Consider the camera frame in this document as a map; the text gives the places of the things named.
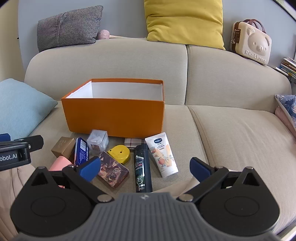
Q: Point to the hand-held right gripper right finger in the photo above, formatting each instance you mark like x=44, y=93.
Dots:
x=198, y=168

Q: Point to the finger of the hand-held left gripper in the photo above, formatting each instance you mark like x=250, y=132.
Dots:
x=32, y=141
x=4, y=136

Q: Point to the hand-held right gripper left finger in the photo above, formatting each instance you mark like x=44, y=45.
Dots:
x=90, y=167

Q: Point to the blue tin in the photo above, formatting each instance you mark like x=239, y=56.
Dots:
x=81, y=150

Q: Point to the illustrated card box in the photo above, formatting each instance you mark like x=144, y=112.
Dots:
x=113, y=170

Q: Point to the clear plastic cube box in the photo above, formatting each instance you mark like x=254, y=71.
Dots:
x=97, y=141

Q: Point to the pink cylinder bottle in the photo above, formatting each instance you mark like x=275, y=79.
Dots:
x=60, y=163

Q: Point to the small gold box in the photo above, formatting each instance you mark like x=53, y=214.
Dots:
x=63, y=146

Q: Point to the yellow round case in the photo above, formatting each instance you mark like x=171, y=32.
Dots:
x=119, y=153

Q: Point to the white lotion tube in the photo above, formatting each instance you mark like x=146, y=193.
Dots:
x=161, y=157

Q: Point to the plaid small box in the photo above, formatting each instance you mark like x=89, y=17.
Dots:
x=131, y=141

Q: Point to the dark green shampoo bottle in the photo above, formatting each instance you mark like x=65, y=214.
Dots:
x=142, y=169

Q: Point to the orange cardboard box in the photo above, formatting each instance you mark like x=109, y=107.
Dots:
x=111, y=118

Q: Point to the light blue pillow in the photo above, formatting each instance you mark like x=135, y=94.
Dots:
x=20, y=109

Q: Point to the beige sofa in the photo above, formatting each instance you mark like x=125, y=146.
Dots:
x=231, y=139

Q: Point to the pink cushion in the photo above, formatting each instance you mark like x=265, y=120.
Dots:
x=283, y=118

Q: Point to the blue patterned bag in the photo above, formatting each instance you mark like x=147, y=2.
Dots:
x=288, y=104

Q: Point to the houndstooth pillow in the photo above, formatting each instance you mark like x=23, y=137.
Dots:
x=69, y=27

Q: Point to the stack of books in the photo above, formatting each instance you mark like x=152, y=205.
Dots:
x=288, y=68

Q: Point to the cream bear suitcase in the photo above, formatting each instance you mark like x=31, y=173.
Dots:
x=254, y=44

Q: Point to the yellow pillow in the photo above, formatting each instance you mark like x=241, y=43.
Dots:
x=185, y=20

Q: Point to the black picture frame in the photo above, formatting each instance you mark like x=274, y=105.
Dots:
x=285, y=5

